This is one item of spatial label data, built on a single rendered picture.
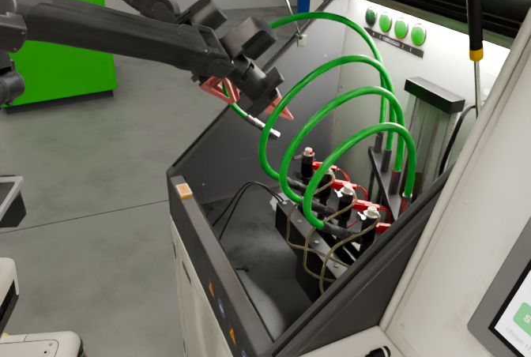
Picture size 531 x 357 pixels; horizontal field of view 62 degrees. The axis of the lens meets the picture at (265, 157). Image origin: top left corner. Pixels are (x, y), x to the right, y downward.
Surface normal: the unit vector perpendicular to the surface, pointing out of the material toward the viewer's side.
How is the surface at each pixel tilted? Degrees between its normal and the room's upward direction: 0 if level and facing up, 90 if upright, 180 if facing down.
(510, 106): 76
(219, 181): 90
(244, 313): 0
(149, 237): 0
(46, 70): 90
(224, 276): 0
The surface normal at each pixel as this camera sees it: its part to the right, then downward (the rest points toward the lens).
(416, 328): -0.88, -0.02
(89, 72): 0.50, 0.46
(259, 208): 0.03, -0.86
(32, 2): 0.64, -0.57
